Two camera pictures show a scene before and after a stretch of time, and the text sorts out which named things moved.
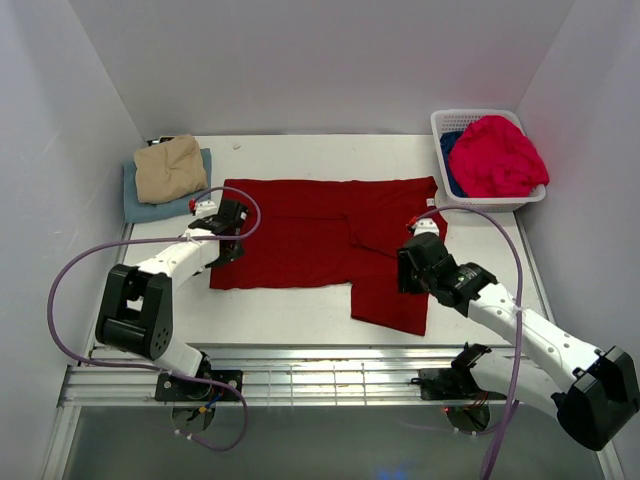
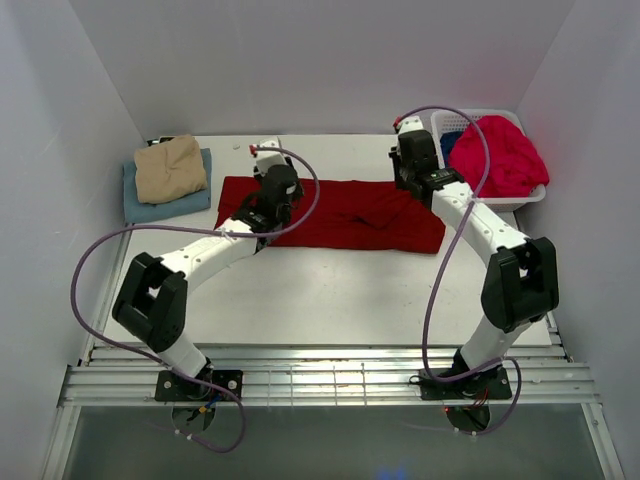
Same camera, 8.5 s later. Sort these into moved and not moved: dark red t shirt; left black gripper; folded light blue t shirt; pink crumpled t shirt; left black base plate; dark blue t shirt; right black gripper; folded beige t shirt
Moved: left black gripper; right black gripper; dark red t shirt
Not moved: left black base plate; pink crumpled t shirt; folded beige t shirt; folded light blue t shirt; dark blue t shirt
